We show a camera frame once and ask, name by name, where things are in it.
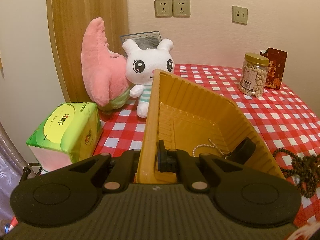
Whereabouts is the yellow plastic tray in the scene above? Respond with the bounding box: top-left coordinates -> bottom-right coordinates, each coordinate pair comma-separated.
136,69 -> 284,184

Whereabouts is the double wall socket left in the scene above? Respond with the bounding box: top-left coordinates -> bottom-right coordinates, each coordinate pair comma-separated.
154,0 -> 173,17

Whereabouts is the white bunny plush toy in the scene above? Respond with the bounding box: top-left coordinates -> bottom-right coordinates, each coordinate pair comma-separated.
123,38 -> 175,118

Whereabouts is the red gift box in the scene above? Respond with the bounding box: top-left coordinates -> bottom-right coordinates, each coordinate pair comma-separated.
260,48 -> 287,90

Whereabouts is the single wall outlet plate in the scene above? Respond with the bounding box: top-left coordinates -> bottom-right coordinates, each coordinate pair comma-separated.
232,5 -> 248,25

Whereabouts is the dark wooden bead bracelet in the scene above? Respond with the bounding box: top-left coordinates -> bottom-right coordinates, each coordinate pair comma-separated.
273,147 -> 320,199

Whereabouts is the green tissue pack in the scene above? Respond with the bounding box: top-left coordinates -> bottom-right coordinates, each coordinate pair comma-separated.
26,102 -> 103,172

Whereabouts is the pink star plush toy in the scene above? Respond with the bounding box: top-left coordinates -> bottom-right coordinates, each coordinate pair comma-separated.
81,17 -> 131,111

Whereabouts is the red checkered tablecloth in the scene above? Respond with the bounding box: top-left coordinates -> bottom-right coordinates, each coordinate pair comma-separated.
4,63 -> 320,233

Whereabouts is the double wall socket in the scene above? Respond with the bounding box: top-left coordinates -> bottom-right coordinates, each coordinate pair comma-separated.
154,0 -> 173,17
172,0 -> 190,17

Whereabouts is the double wall socket right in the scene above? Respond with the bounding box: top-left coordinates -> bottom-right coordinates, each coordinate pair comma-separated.
172,0 -> 190,17

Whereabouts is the jar of nuts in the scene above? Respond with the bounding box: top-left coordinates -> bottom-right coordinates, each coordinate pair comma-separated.
239,53 -> 269,98

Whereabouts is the wooden door panel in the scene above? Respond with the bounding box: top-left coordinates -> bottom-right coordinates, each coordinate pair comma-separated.
46,0 -> 130,103

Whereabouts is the white pearl necklace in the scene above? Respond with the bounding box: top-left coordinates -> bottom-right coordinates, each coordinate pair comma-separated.
192,138 -> 226,158

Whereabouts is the black bag strap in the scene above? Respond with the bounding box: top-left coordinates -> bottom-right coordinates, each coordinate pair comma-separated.
19,162 -> 43,182

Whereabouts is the framed picture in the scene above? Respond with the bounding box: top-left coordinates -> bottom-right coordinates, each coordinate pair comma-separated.
120,31 -> 162,49

